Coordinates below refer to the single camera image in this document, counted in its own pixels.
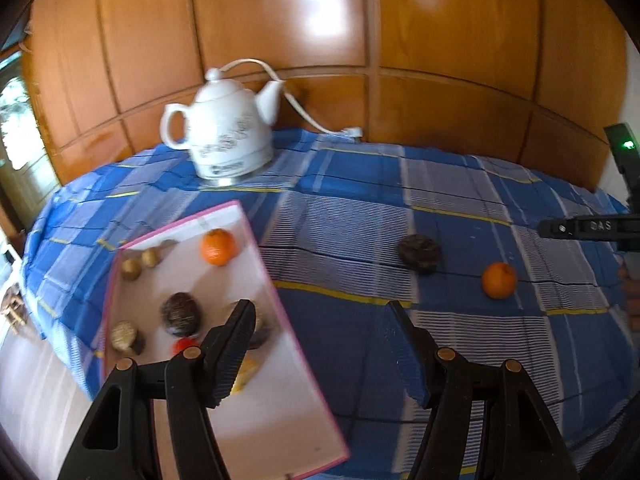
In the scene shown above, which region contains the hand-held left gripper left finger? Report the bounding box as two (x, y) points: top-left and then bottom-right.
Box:
(65, 299), (257, 480)

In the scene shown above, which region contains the large orange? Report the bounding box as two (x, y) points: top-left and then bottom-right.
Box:
(482, 262), (518, 301)

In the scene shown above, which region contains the white ceramic electric kettle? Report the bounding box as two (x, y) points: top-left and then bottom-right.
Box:
(160, 67), (287, 187)

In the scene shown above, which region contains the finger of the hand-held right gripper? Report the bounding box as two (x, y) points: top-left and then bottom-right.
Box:
(539, 216), (583, 241)

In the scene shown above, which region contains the pink shallow box tray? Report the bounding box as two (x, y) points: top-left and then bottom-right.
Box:
(100, 200), (351, 480)

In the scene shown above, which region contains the blue plaid tablecloth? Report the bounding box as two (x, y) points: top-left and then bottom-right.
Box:
(22, 127), (633, 471)

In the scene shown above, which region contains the yellow apple wedge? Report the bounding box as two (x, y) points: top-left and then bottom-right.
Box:
(230, 357), (261, 393)

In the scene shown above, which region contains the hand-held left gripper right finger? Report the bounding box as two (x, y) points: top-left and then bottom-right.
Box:
(382, 301), (581, 480)

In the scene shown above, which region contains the small orange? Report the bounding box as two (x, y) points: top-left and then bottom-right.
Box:
(201, 228), (237, 267)

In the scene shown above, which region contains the white power cable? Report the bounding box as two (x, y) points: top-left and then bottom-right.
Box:
(220, 58), (351, 136)

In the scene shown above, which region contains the person's right hand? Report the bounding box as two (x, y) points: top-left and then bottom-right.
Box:
(617, 265), (640, 331)

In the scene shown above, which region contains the wooden framed window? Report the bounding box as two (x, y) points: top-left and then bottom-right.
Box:
(0, 45), (58, 241)

